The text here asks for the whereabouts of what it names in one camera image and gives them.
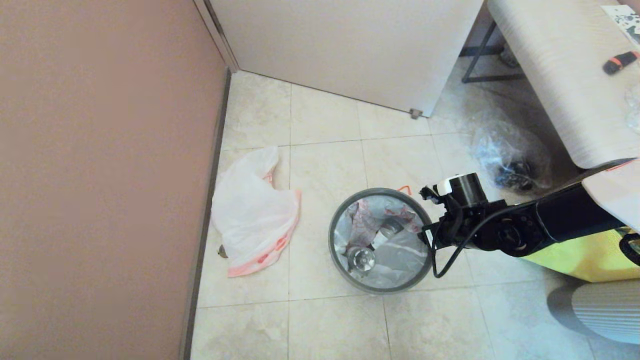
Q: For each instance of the white ribbed round stool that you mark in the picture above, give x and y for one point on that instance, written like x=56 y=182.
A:
x=605 y=312

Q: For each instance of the clear labelled plastic water bottle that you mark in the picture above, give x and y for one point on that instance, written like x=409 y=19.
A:
x=361 y=259
x=389 y=230

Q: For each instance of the clear plastic bag with dark items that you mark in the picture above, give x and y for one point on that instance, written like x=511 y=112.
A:
x=510 y=155

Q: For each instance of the clear crumpled plastic wrap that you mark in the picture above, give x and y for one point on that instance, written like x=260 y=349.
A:
x=634 y=110

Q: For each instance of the white door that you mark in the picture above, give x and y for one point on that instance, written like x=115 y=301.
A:
x=350 y=45

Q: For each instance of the yellow fabric bag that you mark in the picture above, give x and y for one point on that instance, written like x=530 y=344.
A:
x=575 y=257

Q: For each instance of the small metal door bracket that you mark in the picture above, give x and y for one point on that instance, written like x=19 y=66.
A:
x=416 y=113

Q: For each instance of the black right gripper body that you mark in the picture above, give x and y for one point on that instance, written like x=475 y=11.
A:
x=467 y=192

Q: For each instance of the light wood grain table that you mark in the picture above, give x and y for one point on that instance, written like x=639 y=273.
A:
x=560 y=75

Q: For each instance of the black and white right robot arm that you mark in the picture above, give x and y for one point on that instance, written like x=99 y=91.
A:
x=565 y=215

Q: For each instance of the grey metal baseboard strip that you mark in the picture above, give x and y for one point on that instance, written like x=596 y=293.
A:
x=220 y=125

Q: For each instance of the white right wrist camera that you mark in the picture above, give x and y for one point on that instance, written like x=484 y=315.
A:
x=444 y=186

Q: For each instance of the black and white printed paper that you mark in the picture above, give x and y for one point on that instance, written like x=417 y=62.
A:
x=625 y=20

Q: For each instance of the white door frame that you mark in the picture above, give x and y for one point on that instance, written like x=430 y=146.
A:
x=222 y=40

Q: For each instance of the black and orange marker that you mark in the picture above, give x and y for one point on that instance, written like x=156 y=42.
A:
x=620 y=62

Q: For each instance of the white plastic bag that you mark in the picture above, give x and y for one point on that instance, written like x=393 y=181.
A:
x=400 y=260

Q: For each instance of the round metal floor door stop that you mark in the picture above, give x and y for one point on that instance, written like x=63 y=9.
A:
x=222 y=251

